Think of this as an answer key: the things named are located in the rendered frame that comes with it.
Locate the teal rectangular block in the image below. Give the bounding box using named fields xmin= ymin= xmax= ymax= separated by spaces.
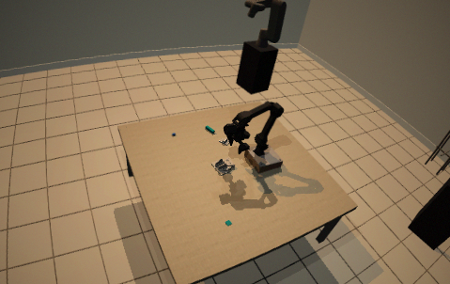
xmin=205 ymin=125 xmax=215 ymax=134

